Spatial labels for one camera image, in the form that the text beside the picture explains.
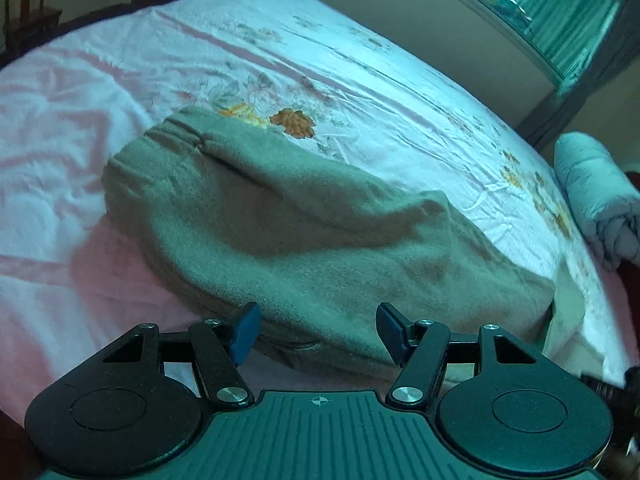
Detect floral white bed sheet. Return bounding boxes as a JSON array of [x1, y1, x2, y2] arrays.
[[0, 0, 632, 448]]

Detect window with curtain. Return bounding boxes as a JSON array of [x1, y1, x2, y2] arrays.
[[487, 0, 628, 78]]

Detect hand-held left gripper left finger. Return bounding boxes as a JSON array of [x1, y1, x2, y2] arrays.
[[102, 302, 262, 407]]

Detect grey-green pants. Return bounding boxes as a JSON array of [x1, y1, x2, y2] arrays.
[[102, 106, 558, 368]]

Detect rolled light blue quilt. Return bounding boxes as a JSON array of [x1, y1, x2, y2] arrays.
[[553, 132, 640, 271]]

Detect dark wooden chair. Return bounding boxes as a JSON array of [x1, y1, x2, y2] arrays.
[[0, 0, 66, 58]]

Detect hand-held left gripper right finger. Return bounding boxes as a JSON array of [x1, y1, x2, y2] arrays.
[[375, 302, 539, 407]]

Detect dark object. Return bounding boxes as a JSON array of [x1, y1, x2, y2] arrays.
[[581, 364, 640, 461]]

